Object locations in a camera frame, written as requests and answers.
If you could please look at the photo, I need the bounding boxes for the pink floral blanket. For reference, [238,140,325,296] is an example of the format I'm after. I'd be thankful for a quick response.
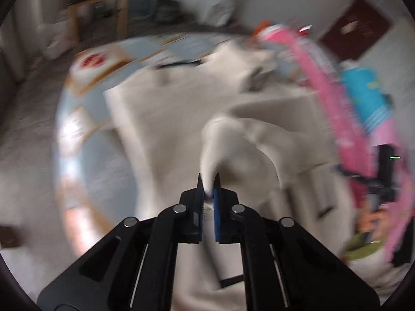
[256,23,415,266]

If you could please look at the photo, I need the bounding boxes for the person's right forearm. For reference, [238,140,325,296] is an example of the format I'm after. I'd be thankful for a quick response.
[342,233,415,299]

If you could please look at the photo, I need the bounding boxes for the clear plastic bag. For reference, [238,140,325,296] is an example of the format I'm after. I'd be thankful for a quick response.
[40,16,77,59]

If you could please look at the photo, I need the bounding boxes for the person's right hand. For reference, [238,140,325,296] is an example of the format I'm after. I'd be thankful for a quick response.
[357,207,391,238]

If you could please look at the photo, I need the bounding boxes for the white water dispenser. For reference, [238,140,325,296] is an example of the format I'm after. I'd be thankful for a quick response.
[199,0,239,26]

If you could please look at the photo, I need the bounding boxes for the fruit print tablecloth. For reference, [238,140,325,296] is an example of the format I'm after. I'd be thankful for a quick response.
[55,34,325,260]

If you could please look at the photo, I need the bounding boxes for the blue printed pillow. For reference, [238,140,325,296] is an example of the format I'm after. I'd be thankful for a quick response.
[340,66,394,133]

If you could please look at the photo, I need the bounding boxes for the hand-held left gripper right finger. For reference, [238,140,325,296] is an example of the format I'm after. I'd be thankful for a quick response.
[212,173,380,311]

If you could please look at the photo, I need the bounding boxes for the brown door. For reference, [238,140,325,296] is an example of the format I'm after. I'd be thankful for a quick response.
[319,0,391,61]

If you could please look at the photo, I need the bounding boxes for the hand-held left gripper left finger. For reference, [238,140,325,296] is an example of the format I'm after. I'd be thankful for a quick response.
[37,173,205,311]

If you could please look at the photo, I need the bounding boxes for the dark trash bin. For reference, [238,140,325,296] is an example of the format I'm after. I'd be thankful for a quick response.
[155,0,182,23]

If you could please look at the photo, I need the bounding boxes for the beige jacket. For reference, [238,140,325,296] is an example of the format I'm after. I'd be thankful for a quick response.
[104,39,357,311]

